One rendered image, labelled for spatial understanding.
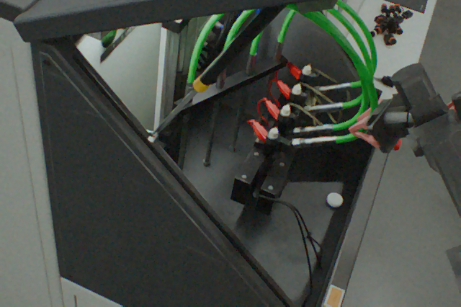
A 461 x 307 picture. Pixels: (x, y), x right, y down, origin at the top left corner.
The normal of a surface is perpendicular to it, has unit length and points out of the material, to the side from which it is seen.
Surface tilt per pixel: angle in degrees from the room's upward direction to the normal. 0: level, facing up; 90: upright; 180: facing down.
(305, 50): 90
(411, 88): 65
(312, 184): 0
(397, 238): 0
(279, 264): 0
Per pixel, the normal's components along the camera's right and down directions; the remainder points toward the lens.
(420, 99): -0.15, 0.32
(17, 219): -0.38, 0.63
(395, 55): 0.14, -0.68
